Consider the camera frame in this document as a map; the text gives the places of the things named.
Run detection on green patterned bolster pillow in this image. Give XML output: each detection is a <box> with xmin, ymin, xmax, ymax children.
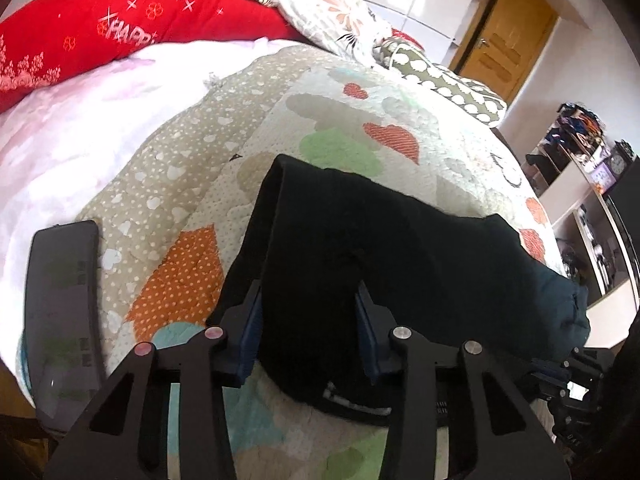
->
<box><xmin>372</xmin><ymin>37</ymin><xmax>507</xmax><ymax>128</ymax></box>

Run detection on shoe rack with clothes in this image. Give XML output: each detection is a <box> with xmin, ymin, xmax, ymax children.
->
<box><xmin>525</xmin><ymin>102</ymin><xmax>608</xmax><ymax>196</ymax></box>

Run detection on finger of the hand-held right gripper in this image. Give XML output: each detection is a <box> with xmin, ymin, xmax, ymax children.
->
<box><xmin>522</xmin><ymin>355</ymin><xmax>576</xmax><ymax>401</ymax></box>

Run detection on cream television cabinet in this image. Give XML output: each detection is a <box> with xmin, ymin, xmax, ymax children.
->
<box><xmin>540</xmin><ymin>160</ymin><xmax>638</xmax><ymax>351</ymax></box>

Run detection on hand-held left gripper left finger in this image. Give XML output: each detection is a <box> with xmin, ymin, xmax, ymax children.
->
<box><xmin>44</xmin><ymin>279</ymin><xmax>263</xmax><ymax>480</ymax></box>

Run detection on black pants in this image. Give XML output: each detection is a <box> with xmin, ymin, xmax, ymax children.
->
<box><xmin>206</xmin><ymin>154</ymin><xmax>592</xmax><ymax>428</ymax></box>

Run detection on heart-patterned quilt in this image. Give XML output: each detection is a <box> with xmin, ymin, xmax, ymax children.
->
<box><xmin>15</xmin><ymin>42</ymin><xmax>571</xmax><ymax>480</ymax></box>

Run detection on black television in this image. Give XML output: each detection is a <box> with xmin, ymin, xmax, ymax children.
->
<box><xmin>602</xmin><ymin>160</ymin><xmax>640</xmax><ymax>311</ymax></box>

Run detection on wooden door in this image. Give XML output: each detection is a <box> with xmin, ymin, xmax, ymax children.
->
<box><xmin>457</xmin><ymin>0</ymin><xmax>558</xmax><ymax>103</ymax></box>

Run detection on ornate black clock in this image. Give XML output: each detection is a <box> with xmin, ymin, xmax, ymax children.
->
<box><xmin>607</xmin><ymin>140</ymin><xmax>633</xmax><ymax>186</ymax></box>

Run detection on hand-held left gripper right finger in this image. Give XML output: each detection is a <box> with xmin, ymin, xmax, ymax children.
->
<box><xmin>354</xmin><ymin>282</ymin><xmax>571</xmax><ymax>480</ymax></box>

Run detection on long red pillow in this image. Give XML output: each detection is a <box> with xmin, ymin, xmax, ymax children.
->
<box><xmin>0</xmin><ymin>0</ymin><xmax>301</xmax><ymax>113</ymax></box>

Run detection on white floral pillow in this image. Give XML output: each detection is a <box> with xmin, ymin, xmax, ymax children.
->
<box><xmin>237</xmin><ymin>0</ymin><xmax>393</xmax><ymax>63</ymax></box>

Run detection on pale pink bed sheet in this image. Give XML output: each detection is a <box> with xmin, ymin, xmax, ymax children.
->
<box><xmin>0</xmin><ymin>37</ymin><xmax>296</xmax><ymax>361</ymax></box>

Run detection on small purple clock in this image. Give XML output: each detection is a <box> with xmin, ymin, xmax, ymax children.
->
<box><xmin>592</xmin><ymin>167</ymin><xmax>616</xmax><ymax>193</ymax></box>

